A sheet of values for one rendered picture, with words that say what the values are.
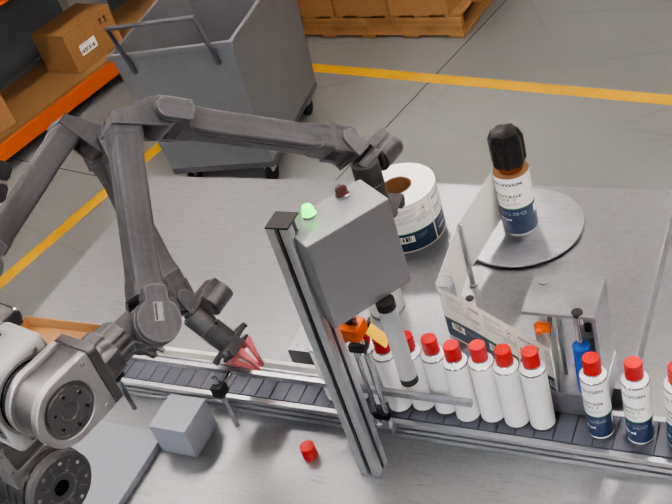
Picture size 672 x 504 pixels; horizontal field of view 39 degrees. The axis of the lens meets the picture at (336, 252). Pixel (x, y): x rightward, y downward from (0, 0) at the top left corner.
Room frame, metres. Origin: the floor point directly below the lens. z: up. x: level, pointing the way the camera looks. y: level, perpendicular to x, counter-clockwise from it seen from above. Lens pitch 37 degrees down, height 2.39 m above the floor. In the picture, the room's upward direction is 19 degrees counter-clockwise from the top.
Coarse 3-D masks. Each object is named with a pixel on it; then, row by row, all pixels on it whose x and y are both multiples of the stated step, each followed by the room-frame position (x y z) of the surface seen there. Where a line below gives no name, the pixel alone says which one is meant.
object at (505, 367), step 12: (504, 348) 1.29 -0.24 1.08; (504, 360) 1.28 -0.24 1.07; (516, 360) 1.29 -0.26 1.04; (504, 372) 1.27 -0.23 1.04; (516, 372) 1.27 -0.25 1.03; (504, 384) 1.27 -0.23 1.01; (516, 384) 1.27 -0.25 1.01; (504, 396) 1.28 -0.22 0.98; (516, 396) 1.27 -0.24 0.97; (504, 408) 1.28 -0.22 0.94; (516, 408) 1.27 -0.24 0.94; (516, 420) 1.27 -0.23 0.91; (528, 420) 1.28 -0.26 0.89
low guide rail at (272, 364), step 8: (160, 352) 1.85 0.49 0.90; (168, 352) 1.83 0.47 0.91; (176, 352) 1.82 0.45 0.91; (184, 352) 1.80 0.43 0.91; (192, 352) 1.79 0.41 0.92; (200, 352) 1.78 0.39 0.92; (208, 352) 1.77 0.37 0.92; (240, 360) 1.71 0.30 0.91; (264, 360) 1.68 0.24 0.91; (272, 360) 1.67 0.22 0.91; (272, 368) 1.66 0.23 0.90; (280, 368) 1.65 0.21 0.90; (288, 368) 1.64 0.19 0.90; (296, 368) 1.62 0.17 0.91; (304, 368) 1.61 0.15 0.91; (312, 368) 1.60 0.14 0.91
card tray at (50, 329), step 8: (24, 320) 2.23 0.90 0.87; (32, 320) 2.23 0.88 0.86; (40, 320) 2.21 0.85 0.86; (48, 320) 2.19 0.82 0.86; (56, 320) 2.17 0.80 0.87; (64, 320) 2.16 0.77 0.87; (32, 328) 2.22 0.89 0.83; (40, 328) 2.21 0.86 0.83; (48, 328) 2.20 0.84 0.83; (56, 328) 2.18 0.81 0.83; (64, 328) 2.16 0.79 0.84; (72, 328) 2.15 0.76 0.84; (80, 328) 2.13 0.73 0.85; (88, 328) 2.11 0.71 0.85; (96, 328) 2.09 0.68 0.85; (48, 336) 2.16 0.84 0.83; (56, 336) 2.15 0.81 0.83; (72, 336) 2.12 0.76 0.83; (80, 336) 2.11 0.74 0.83
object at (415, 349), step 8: (408, 336) 1.41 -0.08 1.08; (408, 344) 1.40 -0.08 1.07; (416, 344) 1.42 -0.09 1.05; (416, 352) 1.40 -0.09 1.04; (416, 360) 1.40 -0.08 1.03; (416, 368) 1.39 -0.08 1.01; (424, 376) 1.40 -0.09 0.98; (416, 384) 1.40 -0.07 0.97; (424, 384) 1.40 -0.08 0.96; (424, 392) 1.40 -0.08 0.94; (416, 400) 1.40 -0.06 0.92; (416, 408) 1.41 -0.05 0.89; (424, 408) 1.40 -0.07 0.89; (432, 408) 1.40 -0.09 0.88
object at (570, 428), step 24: (192, 360) 1.80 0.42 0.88; (192, 384) 1.72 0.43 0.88; (240, 384) 1.66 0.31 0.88; (264, 384) 1.64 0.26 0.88; (288, 384) 1.61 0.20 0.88; (504, 432) 1.27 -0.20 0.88; (528, 432) 1.25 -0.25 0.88; (552, 432) 1.24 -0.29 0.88; (576, 432) 1.22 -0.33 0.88; (624, 432) 1.18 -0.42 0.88
